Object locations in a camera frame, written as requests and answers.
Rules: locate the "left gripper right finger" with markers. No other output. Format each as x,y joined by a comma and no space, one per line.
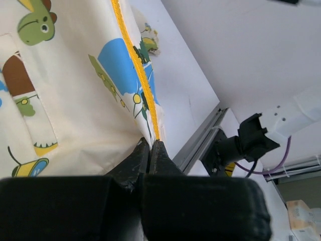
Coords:
181,207

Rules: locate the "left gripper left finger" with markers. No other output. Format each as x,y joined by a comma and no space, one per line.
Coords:
74,207

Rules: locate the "cream dinosaur print hooded jacket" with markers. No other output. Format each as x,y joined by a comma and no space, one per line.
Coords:
77,87

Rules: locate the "cardboard tissue box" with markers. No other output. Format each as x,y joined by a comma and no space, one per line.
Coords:
300,215

